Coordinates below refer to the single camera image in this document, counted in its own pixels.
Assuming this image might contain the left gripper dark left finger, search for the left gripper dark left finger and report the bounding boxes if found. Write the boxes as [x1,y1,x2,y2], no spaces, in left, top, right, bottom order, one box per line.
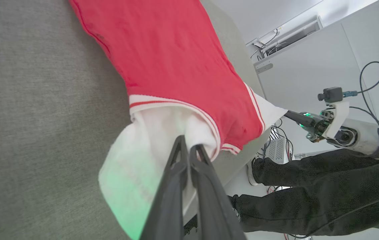
[139,135,189,240]

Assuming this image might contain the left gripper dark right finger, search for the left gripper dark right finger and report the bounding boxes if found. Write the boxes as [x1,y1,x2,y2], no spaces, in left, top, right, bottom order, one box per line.
[189,144,247,240]

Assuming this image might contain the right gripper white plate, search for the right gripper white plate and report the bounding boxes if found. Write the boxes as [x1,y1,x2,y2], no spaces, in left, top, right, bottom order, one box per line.
[284,101,350,144]

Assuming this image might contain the red and white sports shorts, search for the red and white sports shorts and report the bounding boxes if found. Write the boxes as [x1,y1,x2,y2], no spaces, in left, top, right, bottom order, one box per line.
[69,0,288,240]

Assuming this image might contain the white vented device box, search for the white vented device box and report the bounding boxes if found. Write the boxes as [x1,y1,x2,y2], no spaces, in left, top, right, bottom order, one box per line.
[266,138,289,164]

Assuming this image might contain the person's white shoe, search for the person's white shoe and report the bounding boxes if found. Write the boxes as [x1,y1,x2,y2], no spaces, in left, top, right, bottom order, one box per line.
[246,159,261,186]

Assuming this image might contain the person's black trousers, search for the person's black trousers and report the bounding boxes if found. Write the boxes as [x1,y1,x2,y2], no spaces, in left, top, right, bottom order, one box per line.
[229,148,379,238]

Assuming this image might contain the tangled black floor cables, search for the tangled black floor cables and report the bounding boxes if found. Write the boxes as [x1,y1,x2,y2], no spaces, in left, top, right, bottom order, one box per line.
[258,124,295,195]

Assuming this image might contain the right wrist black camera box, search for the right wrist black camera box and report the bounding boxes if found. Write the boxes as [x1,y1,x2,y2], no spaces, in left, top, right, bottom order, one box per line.
[317,87,344,103]

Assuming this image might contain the grey metal post with bracket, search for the grey metal post with bracket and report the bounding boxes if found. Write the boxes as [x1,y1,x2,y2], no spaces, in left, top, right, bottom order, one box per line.
[254,62,274,74]

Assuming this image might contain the black right camera cable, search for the black right camera cable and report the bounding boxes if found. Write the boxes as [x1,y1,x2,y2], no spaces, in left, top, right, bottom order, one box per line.
[357,61,379,130]

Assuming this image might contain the white wall cable trunking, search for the white wall cable trunking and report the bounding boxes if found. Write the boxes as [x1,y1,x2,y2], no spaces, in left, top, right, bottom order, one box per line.
[246,15,323,60]

